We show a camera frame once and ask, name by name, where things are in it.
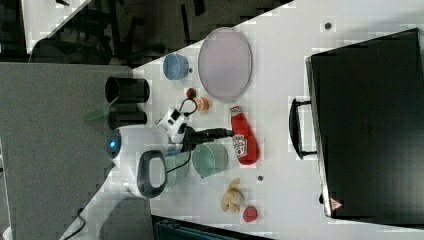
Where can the green spatula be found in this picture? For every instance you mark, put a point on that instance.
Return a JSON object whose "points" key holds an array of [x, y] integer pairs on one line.
{"points": [[100, 112]]}

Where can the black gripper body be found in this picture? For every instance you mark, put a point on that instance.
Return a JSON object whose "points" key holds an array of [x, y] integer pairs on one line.
{"points": [[192, 138]]}

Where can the black cylinder container lower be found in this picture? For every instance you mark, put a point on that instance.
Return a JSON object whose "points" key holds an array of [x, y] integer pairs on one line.
{"points": [[121, 119]]}

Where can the blue metal frame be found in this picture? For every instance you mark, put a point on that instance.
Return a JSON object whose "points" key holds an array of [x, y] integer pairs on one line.
{"points": [[171, 229]]}

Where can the green cup with handle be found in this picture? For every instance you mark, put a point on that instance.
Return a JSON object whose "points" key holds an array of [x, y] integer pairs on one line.
{"points": [[210, 159]]}

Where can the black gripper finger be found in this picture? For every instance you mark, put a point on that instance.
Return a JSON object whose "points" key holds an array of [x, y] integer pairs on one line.
{"points": [[227, 133]]}

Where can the orange slice toy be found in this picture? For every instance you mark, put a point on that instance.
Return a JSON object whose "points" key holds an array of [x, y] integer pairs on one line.
{"points": [[202, 104]]}

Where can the green oval strainer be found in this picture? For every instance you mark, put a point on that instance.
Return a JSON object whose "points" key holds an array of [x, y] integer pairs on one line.
{"points": [[179, 167]]}

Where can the black cylinder container upper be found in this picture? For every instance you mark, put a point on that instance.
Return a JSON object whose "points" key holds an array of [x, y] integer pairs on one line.
{"points": [[127, 90]]}

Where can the red strawberry toy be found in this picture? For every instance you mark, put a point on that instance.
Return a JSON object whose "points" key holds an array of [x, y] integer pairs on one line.
{"points": [[191, 93]]}

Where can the red ketchup bottle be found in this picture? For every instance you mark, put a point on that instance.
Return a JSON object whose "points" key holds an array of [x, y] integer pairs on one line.
{"points": [[244, 142]]}

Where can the black cylinder container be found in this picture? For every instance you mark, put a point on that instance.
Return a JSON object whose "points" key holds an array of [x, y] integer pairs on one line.
{"points": [[121, 119], [127, 90]]}

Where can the black toaster oven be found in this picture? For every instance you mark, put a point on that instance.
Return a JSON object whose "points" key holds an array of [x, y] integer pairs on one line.
{"points": [[367, 108]]}

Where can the grey round plate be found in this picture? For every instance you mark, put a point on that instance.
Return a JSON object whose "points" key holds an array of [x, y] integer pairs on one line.
{"points": [[225, 64]]}

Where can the blue bowl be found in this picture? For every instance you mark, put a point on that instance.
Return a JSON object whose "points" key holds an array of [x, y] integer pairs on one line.
{"points": [[175, 66]]}

